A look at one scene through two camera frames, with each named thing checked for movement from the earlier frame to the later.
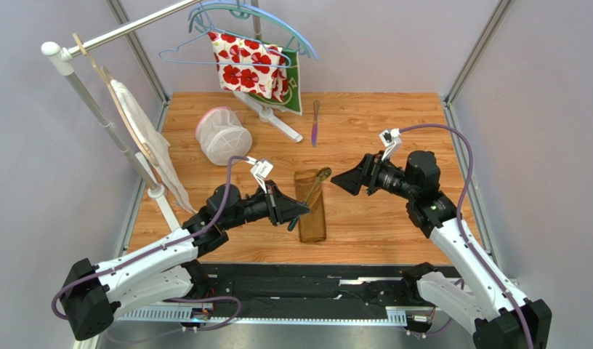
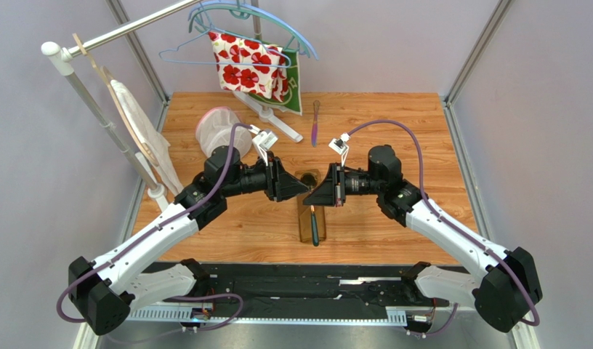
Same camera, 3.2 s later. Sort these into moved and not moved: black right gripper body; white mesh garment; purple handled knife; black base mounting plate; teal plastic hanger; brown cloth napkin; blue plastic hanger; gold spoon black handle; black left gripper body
Moved: gold spoon black handle; black right gripper body; black left gripper body
Not moved: brown cloth napkin; teal plastic hanger; white mesh garment; purple handled knife; blue plastic hanger; black base mounting plate
